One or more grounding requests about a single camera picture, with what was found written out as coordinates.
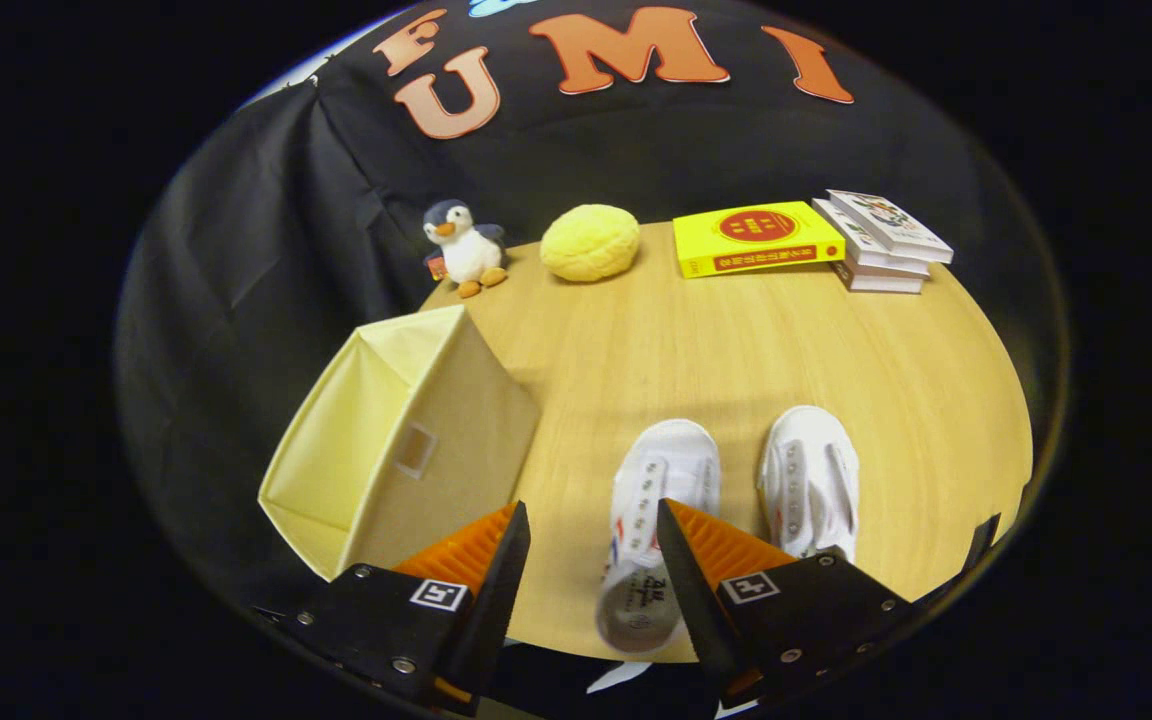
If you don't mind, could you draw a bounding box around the cream fabric storage box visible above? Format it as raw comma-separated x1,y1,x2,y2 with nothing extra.
258,304,542,581

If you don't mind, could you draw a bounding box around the white book with dark spine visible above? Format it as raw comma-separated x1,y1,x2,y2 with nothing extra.
831,258,927,295

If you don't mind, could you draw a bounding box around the black backdrop cloth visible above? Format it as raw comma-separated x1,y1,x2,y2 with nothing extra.
116,0,1072,611

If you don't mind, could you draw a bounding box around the penguin plush toy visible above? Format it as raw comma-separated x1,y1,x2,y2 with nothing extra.
423,199,512,299

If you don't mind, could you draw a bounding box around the yellow round plush bun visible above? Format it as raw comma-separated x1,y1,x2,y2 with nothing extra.
540,204,641,283

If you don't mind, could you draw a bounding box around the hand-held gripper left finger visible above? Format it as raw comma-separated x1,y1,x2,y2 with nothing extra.
254,501,532,717

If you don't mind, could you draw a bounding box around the yellow book with red label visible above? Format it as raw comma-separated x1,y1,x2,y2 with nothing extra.
673,201,847,280

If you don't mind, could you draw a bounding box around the white shoe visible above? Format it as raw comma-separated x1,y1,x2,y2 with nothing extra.
596,418,722,656
758,405,861,563

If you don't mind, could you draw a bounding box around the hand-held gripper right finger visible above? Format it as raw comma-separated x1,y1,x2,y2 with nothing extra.
656,498,922,713

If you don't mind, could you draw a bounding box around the white book with colourful cover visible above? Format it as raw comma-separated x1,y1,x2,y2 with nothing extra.
826,190,955,265

